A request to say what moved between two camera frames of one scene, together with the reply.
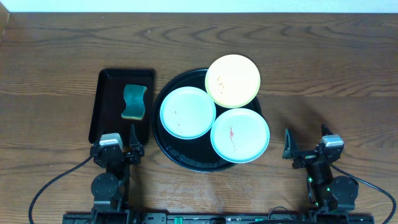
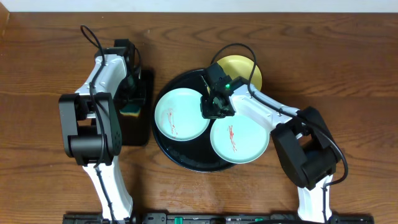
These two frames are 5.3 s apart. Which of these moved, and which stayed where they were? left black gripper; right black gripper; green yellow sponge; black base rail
Moved: green yellow sponge; right black gripper; left black gripper
Stayed: black base rail
